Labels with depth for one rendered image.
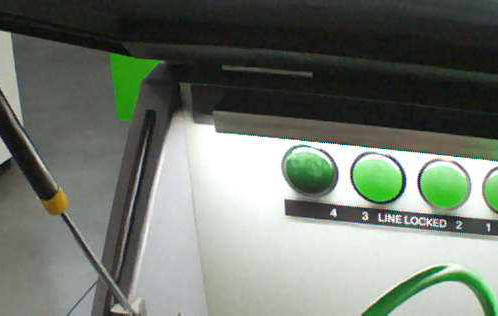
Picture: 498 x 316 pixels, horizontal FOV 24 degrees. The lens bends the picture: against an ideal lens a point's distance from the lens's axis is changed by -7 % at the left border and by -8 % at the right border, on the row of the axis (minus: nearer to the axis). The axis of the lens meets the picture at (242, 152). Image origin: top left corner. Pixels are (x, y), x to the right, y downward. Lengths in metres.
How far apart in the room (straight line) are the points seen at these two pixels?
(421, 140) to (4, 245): 2.79
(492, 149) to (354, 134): 0.12
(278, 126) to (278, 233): 0.13
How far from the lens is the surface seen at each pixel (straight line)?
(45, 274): 3.51
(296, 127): 1.01
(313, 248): 1.10
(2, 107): 0.81
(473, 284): 0.89
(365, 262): 1.09
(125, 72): 4.00
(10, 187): 3.99
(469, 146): 0.97
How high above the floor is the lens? 1.90
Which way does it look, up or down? 28 degrees down
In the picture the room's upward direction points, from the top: 6 degrees counter-clockwise
